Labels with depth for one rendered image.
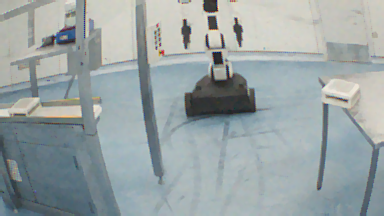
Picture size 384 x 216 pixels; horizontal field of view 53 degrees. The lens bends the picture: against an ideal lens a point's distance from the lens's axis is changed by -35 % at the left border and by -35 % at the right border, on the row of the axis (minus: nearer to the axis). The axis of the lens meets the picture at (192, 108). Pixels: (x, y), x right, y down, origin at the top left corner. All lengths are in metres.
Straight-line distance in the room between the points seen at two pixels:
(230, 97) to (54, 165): 2.23
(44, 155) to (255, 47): 3.95
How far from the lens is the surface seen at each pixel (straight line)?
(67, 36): 2.64
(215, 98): 4.71
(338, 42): 6.47
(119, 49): 6.50
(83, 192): 2.97
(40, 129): 2.87
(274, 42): 6.34
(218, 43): 4.68
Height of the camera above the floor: 1.73
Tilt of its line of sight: 20 degrees down
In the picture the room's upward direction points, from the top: 6 degrees counter-clockwise
